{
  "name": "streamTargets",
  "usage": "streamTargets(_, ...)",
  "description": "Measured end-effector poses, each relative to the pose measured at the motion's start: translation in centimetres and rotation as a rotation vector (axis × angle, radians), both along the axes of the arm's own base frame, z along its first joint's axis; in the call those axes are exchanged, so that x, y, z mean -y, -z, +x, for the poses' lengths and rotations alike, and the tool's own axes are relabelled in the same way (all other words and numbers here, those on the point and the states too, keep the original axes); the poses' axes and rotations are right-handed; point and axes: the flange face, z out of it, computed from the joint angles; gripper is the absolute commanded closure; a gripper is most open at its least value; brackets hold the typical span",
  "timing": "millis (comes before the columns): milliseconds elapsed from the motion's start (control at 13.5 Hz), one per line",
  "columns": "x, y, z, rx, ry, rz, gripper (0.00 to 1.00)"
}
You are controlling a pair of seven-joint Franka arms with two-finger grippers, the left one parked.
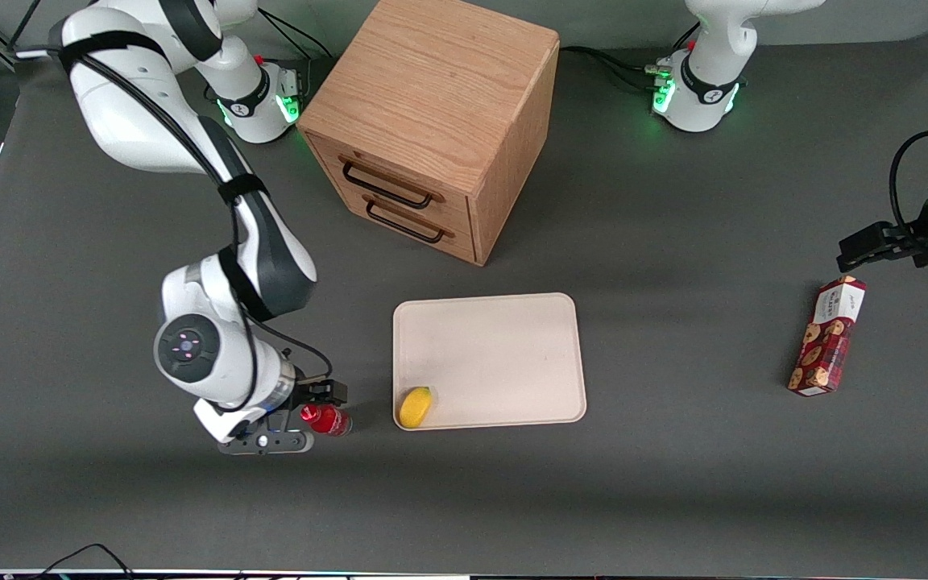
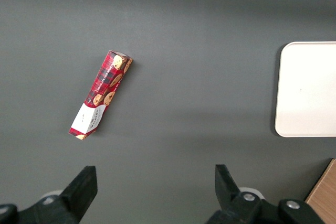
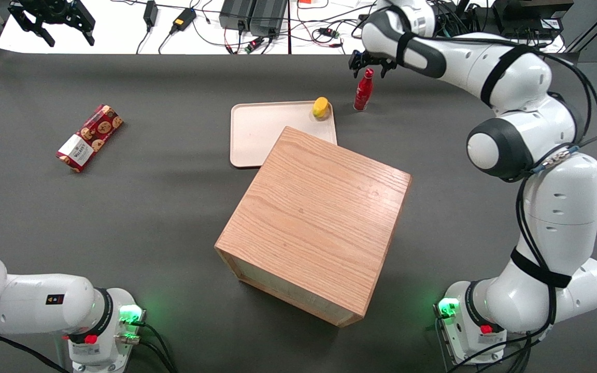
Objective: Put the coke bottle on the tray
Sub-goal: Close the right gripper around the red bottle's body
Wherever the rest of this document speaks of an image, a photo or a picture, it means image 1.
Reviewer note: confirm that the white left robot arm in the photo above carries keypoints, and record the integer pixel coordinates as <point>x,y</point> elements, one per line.
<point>710,89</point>

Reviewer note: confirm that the red coke bottle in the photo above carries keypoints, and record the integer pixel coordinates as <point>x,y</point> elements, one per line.
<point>331,420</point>

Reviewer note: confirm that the yellow lemon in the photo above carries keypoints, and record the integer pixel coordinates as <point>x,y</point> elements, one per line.
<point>415,407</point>

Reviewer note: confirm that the red cookie box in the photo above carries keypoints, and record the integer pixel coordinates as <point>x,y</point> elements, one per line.
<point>826,338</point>

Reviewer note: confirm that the wooden drawer front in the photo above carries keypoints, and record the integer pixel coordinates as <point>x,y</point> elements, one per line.
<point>399,173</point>
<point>432,234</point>

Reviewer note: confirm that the wooden drawer cabinet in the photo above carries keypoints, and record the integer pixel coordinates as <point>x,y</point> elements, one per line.
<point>432,89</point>

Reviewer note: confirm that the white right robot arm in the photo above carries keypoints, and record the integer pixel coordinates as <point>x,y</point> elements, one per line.
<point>134,121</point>

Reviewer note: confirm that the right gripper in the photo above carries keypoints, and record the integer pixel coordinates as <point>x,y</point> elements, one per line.
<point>308,395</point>

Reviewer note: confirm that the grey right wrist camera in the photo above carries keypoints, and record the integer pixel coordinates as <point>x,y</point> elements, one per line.
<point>267,442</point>

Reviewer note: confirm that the beige plastic tray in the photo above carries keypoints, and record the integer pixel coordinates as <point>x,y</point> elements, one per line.
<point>496,354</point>

